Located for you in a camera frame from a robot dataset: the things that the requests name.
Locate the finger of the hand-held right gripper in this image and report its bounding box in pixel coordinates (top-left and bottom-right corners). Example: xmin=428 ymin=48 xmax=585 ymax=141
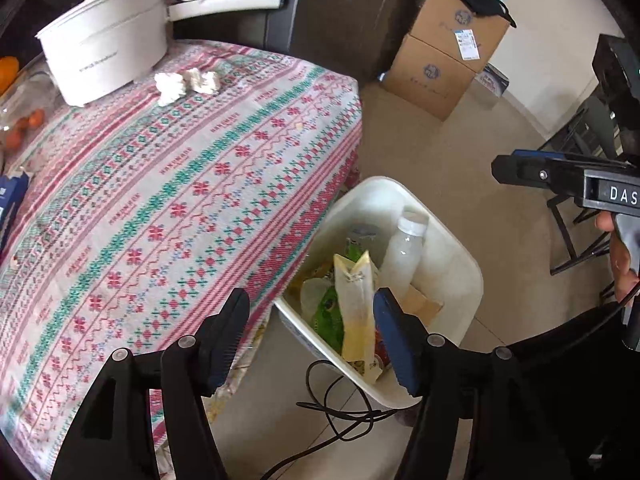
xmin=491 ymin=149 xmax=626 ymax=196

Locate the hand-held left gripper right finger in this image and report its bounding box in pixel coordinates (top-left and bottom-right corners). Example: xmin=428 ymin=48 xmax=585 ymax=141
xmin=372 ymin=287 xmax=566 ymax=480

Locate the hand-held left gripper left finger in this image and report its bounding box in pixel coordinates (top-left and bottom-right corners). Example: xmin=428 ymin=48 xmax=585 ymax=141
xmin=50 ymin=288 xmax=251 ymax=480

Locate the red drink can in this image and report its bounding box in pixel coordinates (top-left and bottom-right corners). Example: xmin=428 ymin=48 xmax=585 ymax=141
xmin=374 ymin=337 xmax=398 ymax=368

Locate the yellow wrapper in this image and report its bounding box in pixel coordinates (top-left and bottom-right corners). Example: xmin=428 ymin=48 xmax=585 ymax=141
xmin=332 ymin=250 xmax=383 ymax=386

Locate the green snack packet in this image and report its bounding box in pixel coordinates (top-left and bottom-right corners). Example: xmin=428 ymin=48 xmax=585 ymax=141
xmin=310 ymin=239 xmax=368 ymax=357

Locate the white plastic bottle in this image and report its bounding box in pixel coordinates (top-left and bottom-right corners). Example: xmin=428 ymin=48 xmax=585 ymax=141
xmin=382 ymin=206 xmax=431 ymax=301

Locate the white plastic bin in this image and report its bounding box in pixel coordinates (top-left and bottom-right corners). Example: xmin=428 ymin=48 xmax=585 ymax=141
xmin=274 ymin=176 xmax=484 ymax=409

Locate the clear plastic cup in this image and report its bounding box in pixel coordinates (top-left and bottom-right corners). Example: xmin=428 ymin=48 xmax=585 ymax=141
xmin=300 ymin=277 xmax=333 ymax=318

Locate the person's right hand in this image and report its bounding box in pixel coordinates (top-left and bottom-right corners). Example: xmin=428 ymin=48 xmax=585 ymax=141
xmin=595 ymin=210 xmax=640 ymax=288

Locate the pink floral cloth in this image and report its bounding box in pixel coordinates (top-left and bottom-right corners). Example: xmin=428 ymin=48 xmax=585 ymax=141
xmin=152 ymin=157 xmax=363 ymax=463

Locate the brown cardboard piece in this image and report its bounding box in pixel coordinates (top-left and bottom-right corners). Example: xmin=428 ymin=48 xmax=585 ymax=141
xmin=402 ymin=285 xmax=445 ymax=328

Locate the black metal chair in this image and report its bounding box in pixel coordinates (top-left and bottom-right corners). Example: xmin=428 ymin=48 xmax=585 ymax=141
xmin=547 ymin=92 xmax=621 ymax=301

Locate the printed carton box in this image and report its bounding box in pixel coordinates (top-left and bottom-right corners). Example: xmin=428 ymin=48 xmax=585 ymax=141
xmin=472 ymin=62 xmax=511 ymax=111

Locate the brown cardboard box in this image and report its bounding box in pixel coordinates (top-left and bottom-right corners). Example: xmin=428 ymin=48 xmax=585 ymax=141
xmin=382 ymin=34 xmax=481 ymax=122
xmin=407 ymin=0 xmax=511 ymax=63

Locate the patterned red green tablecloth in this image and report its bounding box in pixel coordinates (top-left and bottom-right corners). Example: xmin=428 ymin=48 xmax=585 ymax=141
xmin=0 ymin=40 xmax=363 ymax=466

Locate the person's black clothing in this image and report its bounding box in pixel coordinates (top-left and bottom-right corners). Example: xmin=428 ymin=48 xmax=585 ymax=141
xmin=505 ymin=302 xmax=640 ymax=480

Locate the dark grey refrigerator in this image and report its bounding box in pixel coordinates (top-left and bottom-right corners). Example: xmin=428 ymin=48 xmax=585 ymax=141
xmin=165 ymin=0 xmax=436 ymax=86

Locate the blue carton box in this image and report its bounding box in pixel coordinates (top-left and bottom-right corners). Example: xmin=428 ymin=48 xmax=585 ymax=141
xmin=0 ymin=170 xmax=30 ymax=251

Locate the crumpled white tissue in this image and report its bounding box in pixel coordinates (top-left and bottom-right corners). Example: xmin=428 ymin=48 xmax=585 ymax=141
xmin=154 ymin=72 xmax=187 ymax=107
xmin=182 ymin=67 xmax=221 ymax=95

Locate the clear glass bowl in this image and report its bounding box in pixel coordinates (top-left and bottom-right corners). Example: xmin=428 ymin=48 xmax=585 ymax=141
xmin=0 ymin=67 xmax=56 ymax=171

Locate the white electric cooking pot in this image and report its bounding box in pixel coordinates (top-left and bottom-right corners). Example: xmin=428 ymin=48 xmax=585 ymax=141
xmin=36 ymin=0 xmax=287 ymax=107

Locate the orange fruit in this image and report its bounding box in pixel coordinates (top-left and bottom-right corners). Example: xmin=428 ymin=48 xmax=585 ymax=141
xmin=0 ymin=56 xmax=20 ymax=96

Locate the black cable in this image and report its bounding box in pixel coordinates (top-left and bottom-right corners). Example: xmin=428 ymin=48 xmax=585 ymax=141
xmin=260 ymin=359 xmax=401 ymax=480

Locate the black pouch with strap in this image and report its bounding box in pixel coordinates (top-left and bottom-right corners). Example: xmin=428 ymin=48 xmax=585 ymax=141
xmin=454 ymin=0 xmax=518 ymax=28

